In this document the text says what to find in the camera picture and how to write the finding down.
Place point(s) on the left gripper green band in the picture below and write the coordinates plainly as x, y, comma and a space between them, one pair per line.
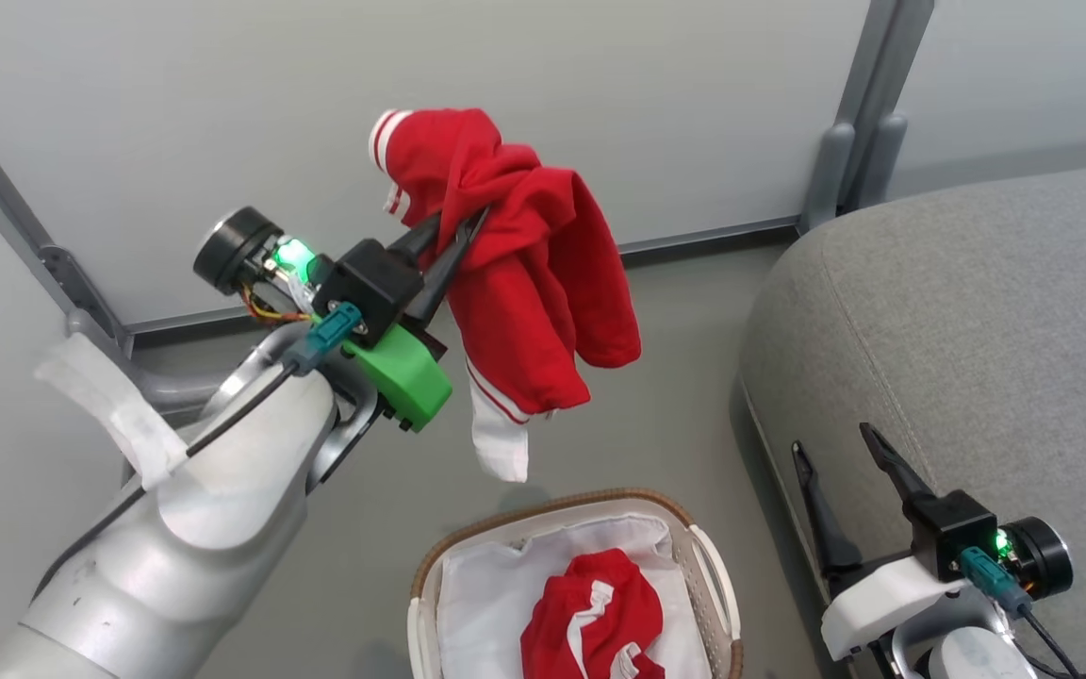
373, 283

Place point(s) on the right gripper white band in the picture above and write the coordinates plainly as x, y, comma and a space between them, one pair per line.
953, 533

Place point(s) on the red jacket with white cuffs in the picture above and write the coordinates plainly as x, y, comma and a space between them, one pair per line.
524, 283

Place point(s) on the red jersey with white trim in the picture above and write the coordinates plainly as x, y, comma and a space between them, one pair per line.
618, 604

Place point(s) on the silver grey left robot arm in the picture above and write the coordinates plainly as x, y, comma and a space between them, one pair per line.
175, 566

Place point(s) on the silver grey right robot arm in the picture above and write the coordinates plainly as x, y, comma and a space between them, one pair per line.
977, 655

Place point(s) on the white basket with brown rim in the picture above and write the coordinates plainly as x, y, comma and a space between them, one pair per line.
694, 566

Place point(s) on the white cloth basket liner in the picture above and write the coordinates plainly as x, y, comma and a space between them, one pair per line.
486, 604

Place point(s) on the grey fabric sofa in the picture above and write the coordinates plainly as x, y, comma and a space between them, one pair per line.
977, 330

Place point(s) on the grey curved partition foot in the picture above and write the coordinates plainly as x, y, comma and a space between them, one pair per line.
166, 391

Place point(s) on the white tape strip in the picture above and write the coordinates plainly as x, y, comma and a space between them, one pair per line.
119, 405

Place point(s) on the grey partition base rail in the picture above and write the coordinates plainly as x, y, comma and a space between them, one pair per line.
694, 239

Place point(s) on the grey partition post with brackets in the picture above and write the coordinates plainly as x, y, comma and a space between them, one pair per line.
868, 94

